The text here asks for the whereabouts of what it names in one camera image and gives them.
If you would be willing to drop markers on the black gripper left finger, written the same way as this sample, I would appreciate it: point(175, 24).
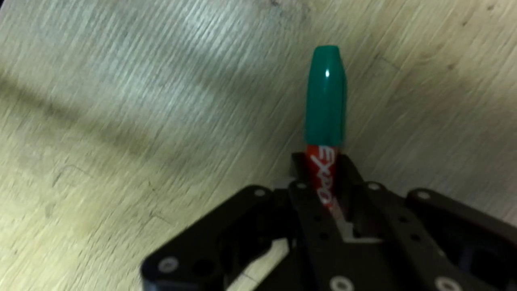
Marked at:
point(236, 247)

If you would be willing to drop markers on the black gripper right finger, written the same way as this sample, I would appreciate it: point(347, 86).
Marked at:
point(430, 236)

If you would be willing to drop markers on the green capped red marker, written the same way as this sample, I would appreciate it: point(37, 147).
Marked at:
point(325, 102)

